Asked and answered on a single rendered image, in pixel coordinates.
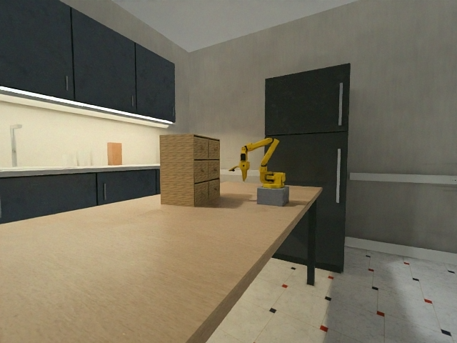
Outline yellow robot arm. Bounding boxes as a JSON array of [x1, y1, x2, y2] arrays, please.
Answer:
[[240, 137, 284, 189]]

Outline wooden drawer front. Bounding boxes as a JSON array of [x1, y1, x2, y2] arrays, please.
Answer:
[[194, 182, 209, 205], [194, 160, 208, 182], [209, 160, 220, 179], [209, 139, 219, 158], [209, 179, 219, 199], [194, 136, 208, 158]]

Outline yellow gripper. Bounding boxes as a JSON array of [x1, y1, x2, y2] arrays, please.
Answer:
[[229, 161, 250, 181]]

